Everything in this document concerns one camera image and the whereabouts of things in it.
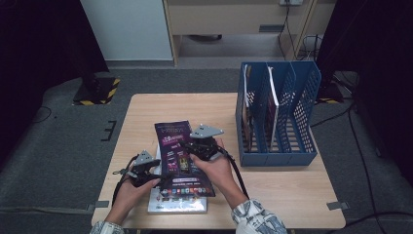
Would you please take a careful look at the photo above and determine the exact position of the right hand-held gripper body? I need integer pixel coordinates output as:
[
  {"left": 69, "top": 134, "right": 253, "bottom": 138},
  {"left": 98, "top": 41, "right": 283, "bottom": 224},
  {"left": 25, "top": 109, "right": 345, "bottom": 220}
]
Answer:
[{"left": 188, "top": 123, "right": 225, "bottom": 162}]

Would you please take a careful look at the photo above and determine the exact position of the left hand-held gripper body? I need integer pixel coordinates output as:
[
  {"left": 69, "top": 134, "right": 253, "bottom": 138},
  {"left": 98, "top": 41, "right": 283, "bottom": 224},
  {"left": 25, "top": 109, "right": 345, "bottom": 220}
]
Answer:
[{"left": 128, "top": 149, "right": 163, "bottom": 188}]

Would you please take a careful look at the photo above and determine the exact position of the white book with picture grid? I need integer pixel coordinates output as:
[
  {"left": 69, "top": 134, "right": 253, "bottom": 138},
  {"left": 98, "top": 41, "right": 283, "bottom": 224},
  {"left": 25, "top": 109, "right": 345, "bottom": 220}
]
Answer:
[{"left": 147, "top": 142, "right": 208, "bottom": 215}]

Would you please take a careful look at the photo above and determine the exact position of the black book with red print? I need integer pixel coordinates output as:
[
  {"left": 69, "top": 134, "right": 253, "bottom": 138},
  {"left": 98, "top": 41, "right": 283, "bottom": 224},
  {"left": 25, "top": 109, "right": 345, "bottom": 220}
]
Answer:
[{"left": 243, "top": 63, "right": 255, "bottom": 154}]

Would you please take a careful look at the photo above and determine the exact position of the blue file rack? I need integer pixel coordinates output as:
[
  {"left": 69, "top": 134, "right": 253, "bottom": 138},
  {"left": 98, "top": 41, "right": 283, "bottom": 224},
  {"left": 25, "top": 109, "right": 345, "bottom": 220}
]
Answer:
[{"left": 235, "top": 60, "right": 322, "bottom": 168}]

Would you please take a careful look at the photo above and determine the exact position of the person's right hand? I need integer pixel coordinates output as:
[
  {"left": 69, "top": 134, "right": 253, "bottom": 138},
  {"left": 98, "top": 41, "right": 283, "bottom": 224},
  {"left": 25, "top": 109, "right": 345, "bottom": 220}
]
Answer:
[{"left": 189, "top": 137, "right": 247, "bottom": 204}]

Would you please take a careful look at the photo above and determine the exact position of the person's left hand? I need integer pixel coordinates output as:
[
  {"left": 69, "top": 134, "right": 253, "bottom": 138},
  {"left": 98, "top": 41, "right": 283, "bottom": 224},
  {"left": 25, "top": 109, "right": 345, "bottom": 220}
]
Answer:
[{"left": 106, "top": 177, "right": 162, "bottom": 225}]

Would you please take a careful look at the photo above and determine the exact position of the grey tape piece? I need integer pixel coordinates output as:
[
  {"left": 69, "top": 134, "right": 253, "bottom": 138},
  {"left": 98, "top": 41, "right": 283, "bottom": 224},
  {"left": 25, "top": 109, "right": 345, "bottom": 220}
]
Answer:
[
  {"left": 325, "top": 201, "right": 350, "bottom": 212},
  {"left": 87, "top": 200, "right": 110, "bottom": 213}
]

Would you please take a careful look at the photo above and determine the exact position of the black stand base striped edge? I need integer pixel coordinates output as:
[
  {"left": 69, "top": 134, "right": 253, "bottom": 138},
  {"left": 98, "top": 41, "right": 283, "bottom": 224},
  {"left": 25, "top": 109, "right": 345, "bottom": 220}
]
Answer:
[
  {"left": 316, "top": 81, "right": 345, "bottom": 105},
  {"left": 72, "top": 71, "right": 121, "bottom": 106}
]

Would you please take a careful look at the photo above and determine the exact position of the dark object under desk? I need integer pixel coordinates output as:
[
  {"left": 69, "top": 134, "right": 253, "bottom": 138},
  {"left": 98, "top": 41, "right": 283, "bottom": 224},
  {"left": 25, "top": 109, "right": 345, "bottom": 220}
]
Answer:
[{"left": 187, "top": 34, "right": 223, "bottom": 42}]

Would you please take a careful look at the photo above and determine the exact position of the white cabinet panel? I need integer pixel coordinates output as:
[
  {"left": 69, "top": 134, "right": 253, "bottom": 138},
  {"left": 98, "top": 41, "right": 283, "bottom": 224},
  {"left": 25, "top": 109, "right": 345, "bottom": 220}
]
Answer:
[{"left": 79, "top": 0, "right": 173, "bottom": 61}]

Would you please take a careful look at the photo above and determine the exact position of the left hand-held gripper cable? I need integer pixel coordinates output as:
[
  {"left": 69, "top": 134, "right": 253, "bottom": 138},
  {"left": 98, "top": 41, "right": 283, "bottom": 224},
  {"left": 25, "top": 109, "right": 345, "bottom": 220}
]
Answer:
[{"left": 111, "top": 155, "right": 139, "bottom": 206}]

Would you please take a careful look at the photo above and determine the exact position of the hand-held gripper cable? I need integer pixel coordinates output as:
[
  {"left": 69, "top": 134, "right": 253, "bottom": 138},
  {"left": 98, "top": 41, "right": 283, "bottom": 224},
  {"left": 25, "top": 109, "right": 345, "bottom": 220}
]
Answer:
[
  {"left": 111, "top": 155, "right": 139, "bottom": 206},
  {"left": 217, "top": 145, "right": 251, "bottom": 200}
]

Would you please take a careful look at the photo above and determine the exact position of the right hand-held gripper cable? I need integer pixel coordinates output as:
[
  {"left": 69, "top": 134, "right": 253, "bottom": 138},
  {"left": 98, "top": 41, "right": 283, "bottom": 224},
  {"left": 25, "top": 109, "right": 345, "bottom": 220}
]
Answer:
[{"left": 217, "top": 145, "right": 251, "bottom": 200}]

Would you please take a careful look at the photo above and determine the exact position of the thin black floor cable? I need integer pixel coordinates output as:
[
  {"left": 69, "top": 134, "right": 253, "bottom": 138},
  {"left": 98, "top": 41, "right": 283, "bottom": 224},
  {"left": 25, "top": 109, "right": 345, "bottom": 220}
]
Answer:
[{"left": 30, "top": 105, "right": 53, "bottom": 125}]

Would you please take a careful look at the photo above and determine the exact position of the black cable from socket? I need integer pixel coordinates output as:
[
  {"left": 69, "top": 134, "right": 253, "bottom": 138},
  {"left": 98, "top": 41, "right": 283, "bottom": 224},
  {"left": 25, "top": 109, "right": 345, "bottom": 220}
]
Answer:
[{"left": 277, "top": 4, "right": 298, "bottom": 61}]

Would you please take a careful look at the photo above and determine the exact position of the long black floor cable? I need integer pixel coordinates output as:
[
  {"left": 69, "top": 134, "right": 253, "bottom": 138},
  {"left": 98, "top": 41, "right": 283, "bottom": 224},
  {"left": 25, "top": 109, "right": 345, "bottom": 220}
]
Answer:
[{"left": 347, "top": 106, "right": 383, "bottom": 234}]

